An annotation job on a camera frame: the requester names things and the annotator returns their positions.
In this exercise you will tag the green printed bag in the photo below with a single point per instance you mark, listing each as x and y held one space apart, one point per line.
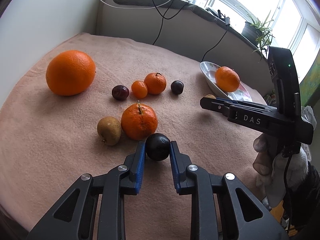
270 99

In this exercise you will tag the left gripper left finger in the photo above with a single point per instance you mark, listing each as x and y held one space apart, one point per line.
94 202

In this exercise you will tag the white floral plate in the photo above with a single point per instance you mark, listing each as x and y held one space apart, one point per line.
209 69

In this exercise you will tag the dark red plum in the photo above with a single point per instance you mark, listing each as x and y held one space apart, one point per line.
120 92

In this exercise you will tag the tiny orange kumquat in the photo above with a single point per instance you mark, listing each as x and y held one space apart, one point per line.
139 89

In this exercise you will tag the pink towel table cover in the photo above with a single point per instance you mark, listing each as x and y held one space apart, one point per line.
49 141

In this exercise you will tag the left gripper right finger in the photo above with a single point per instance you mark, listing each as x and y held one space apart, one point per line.
222 207

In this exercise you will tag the brown kiwi fruit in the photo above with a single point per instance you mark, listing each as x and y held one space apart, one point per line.
109 130

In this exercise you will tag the potted spider plant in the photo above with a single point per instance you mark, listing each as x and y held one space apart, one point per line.
258 32

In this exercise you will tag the small stemmed tangerine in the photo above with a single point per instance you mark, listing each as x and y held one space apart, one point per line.
156 83

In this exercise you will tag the large mandarin with dark spots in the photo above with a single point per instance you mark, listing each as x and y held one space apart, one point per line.
227 79

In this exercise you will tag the small brown kiwi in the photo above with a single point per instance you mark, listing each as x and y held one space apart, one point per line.
210 96

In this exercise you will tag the dark purple plum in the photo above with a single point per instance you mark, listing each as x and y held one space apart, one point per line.
177 87

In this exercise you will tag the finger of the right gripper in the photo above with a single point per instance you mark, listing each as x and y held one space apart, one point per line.
246 102
216 105

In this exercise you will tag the large smooth orange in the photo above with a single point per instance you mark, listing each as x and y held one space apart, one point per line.
70 73

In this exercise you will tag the black round plum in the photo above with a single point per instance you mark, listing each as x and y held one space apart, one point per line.
157 147

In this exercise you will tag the black device on windowsill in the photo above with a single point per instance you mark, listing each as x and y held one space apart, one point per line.
219 15

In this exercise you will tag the right hand in white glove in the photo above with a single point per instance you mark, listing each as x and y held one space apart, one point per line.
271 165

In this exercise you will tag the medium stemmed mandarin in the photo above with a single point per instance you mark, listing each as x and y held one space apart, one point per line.
139 121

